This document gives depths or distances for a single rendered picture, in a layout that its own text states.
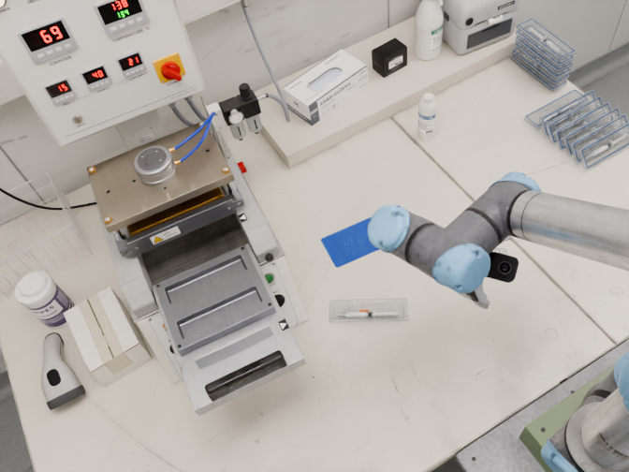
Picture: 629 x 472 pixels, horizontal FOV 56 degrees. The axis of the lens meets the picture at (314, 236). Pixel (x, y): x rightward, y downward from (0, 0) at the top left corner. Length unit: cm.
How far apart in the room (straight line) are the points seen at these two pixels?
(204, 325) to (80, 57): 56
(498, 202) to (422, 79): 95
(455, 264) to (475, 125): 94
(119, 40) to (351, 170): 73
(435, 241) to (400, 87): 96
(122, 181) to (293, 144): 57
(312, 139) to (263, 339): 72
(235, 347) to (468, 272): 48
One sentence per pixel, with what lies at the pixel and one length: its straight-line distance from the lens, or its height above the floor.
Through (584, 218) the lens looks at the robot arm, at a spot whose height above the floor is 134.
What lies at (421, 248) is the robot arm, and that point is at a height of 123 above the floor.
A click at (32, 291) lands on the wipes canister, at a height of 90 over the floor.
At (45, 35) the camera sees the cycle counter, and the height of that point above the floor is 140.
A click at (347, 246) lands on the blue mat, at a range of 150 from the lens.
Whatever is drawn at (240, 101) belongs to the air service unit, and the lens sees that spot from 140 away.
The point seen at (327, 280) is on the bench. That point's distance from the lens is 145.
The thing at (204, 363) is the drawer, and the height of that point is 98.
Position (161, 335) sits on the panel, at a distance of 133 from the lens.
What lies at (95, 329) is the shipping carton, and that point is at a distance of 145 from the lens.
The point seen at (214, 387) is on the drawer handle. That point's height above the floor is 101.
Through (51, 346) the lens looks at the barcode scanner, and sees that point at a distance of 151.
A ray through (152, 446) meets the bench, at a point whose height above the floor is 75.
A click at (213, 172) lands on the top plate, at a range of 123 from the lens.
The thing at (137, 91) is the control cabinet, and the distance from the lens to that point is 131.
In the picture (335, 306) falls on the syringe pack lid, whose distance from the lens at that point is 139.
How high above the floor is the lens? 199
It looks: 54 degrees down
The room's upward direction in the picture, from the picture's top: 12 degrees counter-clockwise
